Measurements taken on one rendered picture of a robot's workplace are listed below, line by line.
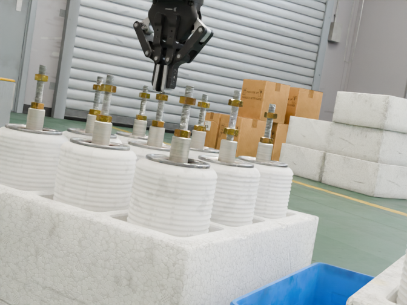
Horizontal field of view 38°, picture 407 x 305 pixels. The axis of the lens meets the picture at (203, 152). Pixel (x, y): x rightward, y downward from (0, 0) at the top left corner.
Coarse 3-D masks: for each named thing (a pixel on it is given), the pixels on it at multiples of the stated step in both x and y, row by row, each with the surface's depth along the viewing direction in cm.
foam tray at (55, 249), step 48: (0, 192) 72; (48, 192) 74; (0, 240) 71; (48, 240) 67; (96, 240) 63; (144, 240) 60; (192, 240) 61; (240, 240) 68; (288, 240) 81; (0, 288) 71; (48, 288) 67; (96, 288) 63; (144, 288) 60; (192, 288) 60; (240, 288) 70
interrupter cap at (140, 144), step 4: (132, 140) 84; (128, 144) 82; (132, 144) 81; (136, 144) 80; (140, 144) 80; (144, 144) 85; (148, 148) 80; (152, 148) 80; (156, 148) 80; (160, 148) 80; (164, 148) 80; (168, 148) 82
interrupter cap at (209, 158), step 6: (198, 156) 77; (204, 156) 79; (210, 156) 80; (216, 156) 81; (210, 162) 74; (216, 162) 74; (222, 162) 74; (228, 162) 74; (234, 162) 79; (240, 162) 79; (246, 162) 79
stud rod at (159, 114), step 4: (160, 92) 82; (160, 100) 83; (160, 104) 83; (164, 104) 83; (160, 108) 83; (156, 112) 83; (160, 112) 83; (156, 116) 83; (160, 116) 83; (160, 120) 83
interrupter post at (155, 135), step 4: (152, 128) 82; (156, 128) 82; (160, 128) 82; (164, 128) 83; (152, 132) 82; (156, 132) 82; (160, 132) 82; (164, 132) 83; (148, 136) 83; (152, 136) 82; (156, 136) 82; (160, 136) 83; (148, 140) 83; (152, 140) 82; (156, 140) 82; (160, 140) 83; (148, 144) 83; (152, 144) 82; (156, 144) 82; (160, 144) 83
